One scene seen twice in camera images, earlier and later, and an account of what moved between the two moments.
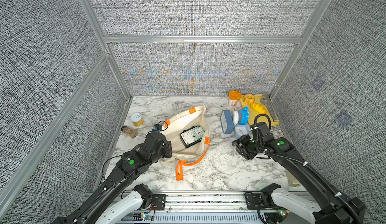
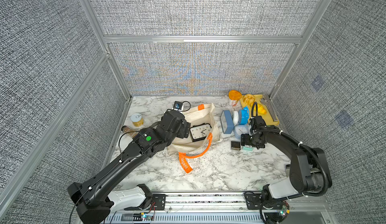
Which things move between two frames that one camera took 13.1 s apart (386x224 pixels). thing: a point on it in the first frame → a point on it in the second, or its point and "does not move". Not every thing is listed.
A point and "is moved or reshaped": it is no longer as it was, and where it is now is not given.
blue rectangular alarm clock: [226, 121] does not move
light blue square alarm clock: [241, 130] does not move
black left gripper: [168, 145] → [184, 129]
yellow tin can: [137, 119] does not move
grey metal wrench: [267, 100] does not move
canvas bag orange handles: [196, 116] is moved or reshaped
